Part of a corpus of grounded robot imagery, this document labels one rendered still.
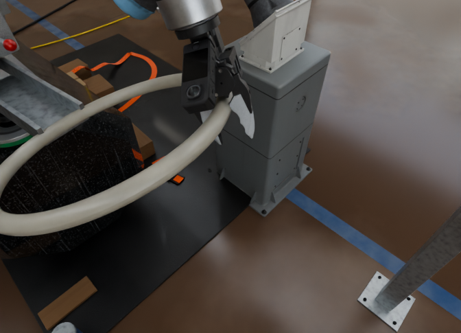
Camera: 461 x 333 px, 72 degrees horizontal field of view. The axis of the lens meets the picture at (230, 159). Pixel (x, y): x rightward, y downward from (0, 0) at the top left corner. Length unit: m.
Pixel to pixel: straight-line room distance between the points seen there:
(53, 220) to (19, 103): 0.60
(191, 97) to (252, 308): 1.35
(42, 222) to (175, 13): 0.33
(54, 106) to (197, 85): 0.57
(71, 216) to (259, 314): 1.32
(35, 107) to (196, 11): 0.61
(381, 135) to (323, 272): 1.19
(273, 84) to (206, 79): 0.89
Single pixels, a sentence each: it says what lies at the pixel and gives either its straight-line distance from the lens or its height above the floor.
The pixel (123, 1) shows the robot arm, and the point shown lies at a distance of 0.67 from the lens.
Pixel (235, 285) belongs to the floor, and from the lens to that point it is 1.72.
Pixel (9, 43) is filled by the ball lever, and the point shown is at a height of 1.18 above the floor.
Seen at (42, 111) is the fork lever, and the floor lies 1.08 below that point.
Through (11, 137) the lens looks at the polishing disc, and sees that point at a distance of 1.27.
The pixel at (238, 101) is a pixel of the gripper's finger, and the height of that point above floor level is 1.28.
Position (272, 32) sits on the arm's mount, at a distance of 1.33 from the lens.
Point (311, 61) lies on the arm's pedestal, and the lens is 1.52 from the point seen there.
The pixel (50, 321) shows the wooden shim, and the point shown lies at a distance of 1.83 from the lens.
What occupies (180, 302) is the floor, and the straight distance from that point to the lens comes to 1.71.
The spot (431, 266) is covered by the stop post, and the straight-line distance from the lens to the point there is 1.43.
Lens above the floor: 1.61
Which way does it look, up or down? 48 degrees down
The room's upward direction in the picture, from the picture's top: straight up
